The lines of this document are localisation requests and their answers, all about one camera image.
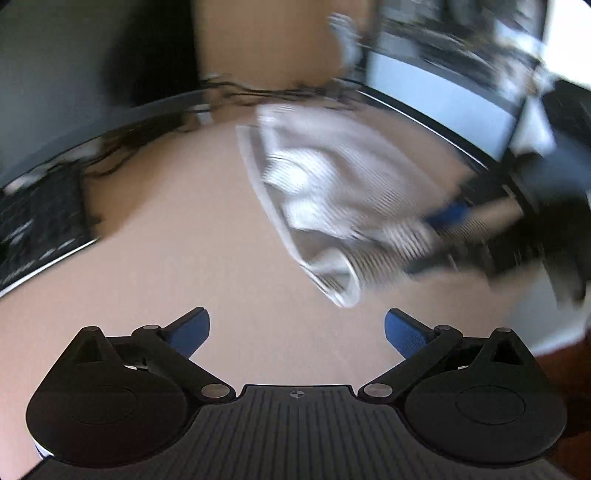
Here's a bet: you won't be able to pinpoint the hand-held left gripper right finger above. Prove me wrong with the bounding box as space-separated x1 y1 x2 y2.
358 308 532 402

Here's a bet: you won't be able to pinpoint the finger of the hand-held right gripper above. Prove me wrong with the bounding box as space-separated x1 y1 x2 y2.
404 249 468 278
426 200 491 241

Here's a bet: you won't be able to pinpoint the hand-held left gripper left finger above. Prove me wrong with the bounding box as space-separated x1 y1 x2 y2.
69 307 236 401

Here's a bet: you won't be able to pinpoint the striped beige sweater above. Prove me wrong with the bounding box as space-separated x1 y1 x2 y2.
235 104 446 309

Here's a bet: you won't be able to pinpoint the black keyboard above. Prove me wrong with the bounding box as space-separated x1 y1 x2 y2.
0 162 100 297

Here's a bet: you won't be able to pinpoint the curved black monitor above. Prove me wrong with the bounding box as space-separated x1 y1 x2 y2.
0 0 211 190

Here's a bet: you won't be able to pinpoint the white power cable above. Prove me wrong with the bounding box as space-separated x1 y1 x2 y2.
329 13 368 72

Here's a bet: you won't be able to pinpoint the black cables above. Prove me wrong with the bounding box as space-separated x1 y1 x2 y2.
196 76 358 109

